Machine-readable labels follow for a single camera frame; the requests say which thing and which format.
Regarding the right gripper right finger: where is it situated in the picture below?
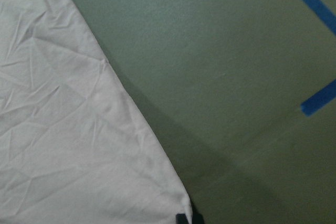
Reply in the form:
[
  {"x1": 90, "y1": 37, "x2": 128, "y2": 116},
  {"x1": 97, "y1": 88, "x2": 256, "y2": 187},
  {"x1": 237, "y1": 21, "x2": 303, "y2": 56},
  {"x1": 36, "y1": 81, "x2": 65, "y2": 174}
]
[{"x1": 192, "y1": 213, "x2": 204, "y2": 224}]

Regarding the pink Snoopy t-shirt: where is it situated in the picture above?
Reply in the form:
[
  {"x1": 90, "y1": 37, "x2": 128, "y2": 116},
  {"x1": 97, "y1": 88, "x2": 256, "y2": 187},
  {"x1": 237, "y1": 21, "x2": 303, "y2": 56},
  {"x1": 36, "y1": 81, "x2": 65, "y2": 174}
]
[{"x1": 1, "y1": 0, "x2": 192, "y2": 223}]

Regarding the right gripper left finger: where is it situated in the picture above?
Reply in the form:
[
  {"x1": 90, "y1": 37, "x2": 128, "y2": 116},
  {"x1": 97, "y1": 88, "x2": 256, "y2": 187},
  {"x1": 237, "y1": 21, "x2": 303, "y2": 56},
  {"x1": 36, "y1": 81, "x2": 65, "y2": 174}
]
[{"x1": 175, "y1": 214, "x2": 188, "y2": 224}]

